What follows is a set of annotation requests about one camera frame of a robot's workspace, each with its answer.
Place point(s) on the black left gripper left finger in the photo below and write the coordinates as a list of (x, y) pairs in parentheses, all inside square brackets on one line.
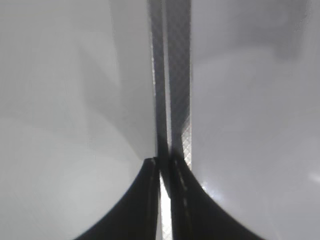
[(135, 215)]

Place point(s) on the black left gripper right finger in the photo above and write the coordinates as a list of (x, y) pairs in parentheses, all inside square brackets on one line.
[(195, 216)]

